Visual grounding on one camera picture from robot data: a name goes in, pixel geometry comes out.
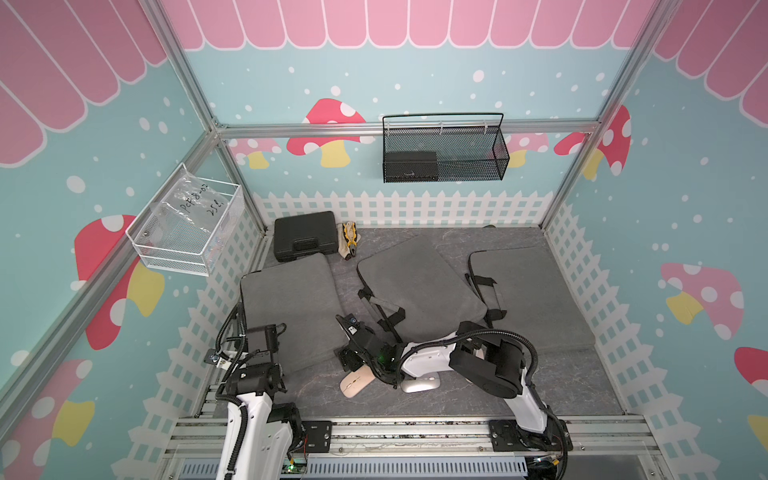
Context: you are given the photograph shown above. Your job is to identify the clear plastic bag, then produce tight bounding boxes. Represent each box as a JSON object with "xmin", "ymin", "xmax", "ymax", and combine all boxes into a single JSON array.
[{"xmin": 138, "ymin": 173, "xmax": 230, "ymax": 269}]

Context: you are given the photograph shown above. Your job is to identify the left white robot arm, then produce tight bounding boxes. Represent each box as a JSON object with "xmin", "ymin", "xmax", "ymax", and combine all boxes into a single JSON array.
[{"xmin": 204, "ymin": 302, "xmax": 307, "ymax": 479}]

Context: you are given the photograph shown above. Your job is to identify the grey laptop bag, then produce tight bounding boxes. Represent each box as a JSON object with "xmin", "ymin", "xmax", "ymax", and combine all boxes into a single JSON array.
[
  {"xmin": 466, "ymin": 246, "xmax": 595, "ymax": 353},
  {"xmin": 357, "ymin": 236, "xmax": 487, "ymax": 343},
  {"xmin": 240, "ymin": 253, "xmax": 348, "ymax": 375}
]

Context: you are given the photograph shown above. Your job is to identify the silver computer mouse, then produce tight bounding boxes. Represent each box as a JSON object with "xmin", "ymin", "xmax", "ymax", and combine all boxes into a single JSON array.
[{"xmin": 400, "ymin": 372, "xmax": 441, "ymax": 394}]

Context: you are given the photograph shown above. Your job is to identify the white wire basket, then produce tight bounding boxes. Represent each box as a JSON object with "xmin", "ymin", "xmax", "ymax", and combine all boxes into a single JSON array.
[{"xmin": 125, "ymin": 164, "xmax": 245, "ymax": 276}]

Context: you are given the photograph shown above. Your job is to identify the black wire mesh basket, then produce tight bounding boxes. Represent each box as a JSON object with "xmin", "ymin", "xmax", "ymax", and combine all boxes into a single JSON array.
[{"xmin": 381, "ymin": 112, "xmax": 511, "ymax": 182}]

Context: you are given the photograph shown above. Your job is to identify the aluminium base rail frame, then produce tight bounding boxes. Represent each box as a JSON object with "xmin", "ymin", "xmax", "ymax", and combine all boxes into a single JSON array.
[{"xmin": 154, "ymin": 397, "xmax": 673, "ymax": 479}]

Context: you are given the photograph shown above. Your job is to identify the black plastic tool case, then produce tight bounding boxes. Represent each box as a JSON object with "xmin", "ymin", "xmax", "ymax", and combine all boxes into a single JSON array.
[{"xmin": 273, "ymin": 211, "xmax": 338, "ymax": 262}]

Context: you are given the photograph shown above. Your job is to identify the yellow black pliers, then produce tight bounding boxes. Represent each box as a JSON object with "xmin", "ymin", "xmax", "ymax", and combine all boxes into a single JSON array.
[{"xmin": 342, "ymin": 221, "xmax": 358, "ymax": 256}]

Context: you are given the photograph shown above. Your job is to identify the black box in basket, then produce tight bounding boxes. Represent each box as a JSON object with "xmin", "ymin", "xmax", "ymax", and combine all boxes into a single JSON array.
[{"xmin": 383, "ymin": 151, "xmax": 439, "ymax": 183}]

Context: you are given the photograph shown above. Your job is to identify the pink computer mouse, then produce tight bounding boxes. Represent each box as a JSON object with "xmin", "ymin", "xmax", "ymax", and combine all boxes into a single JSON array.
[{"xmin": 340, "ymin": 365, "xmax": 376, "ymax": 398}]

